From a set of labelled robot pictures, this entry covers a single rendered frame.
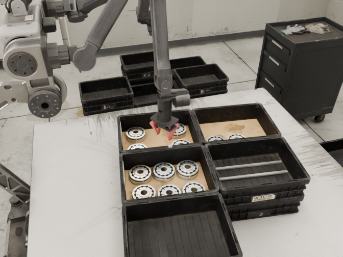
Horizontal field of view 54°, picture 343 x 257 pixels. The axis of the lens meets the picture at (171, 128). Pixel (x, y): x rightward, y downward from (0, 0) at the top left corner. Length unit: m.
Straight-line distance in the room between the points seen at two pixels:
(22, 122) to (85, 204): 2.03
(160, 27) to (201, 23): 3.56
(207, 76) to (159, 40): 1.83
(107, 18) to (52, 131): 1.10
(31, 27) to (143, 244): 0.89
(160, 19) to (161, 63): 0.16
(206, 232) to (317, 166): 0.82
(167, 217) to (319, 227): 0.69
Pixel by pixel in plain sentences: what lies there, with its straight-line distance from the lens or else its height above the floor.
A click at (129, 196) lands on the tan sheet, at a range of 1.51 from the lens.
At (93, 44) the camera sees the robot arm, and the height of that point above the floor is 1.49.
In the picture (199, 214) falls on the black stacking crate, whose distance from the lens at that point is 1.45.
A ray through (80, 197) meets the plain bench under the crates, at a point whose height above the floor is 0.70.
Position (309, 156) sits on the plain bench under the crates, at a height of 0.70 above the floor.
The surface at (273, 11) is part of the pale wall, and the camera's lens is 5.28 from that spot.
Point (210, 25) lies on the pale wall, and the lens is 4.88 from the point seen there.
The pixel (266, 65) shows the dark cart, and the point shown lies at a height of 0.54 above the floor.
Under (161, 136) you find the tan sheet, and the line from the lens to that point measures 1.80.
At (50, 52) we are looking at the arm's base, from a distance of 1.23.
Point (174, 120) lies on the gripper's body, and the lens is 1.37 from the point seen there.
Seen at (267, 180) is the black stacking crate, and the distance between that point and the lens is 1.63.
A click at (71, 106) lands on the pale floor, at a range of 3.66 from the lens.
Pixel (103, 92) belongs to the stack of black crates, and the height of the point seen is 0.49.
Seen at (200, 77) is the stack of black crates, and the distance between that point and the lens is 3.04.
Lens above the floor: 1.97
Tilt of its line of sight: 38 degrees down
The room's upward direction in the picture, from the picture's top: straight up
